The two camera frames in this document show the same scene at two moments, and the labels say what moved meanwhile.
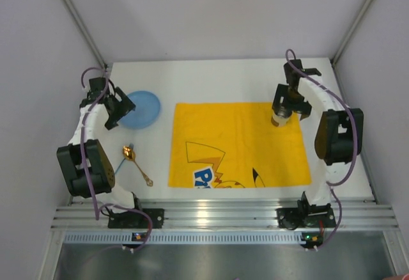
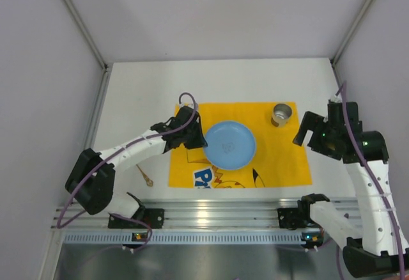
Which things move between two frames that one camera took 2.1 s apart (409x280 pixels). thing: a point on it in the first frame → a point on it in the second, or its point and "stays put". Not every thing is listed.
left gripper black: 118,110 → 190,132
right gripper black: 291,100 → 316,133
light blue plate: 147,107 → 231,144
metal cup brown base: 279,121 stays put
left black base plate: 127,219 stays put
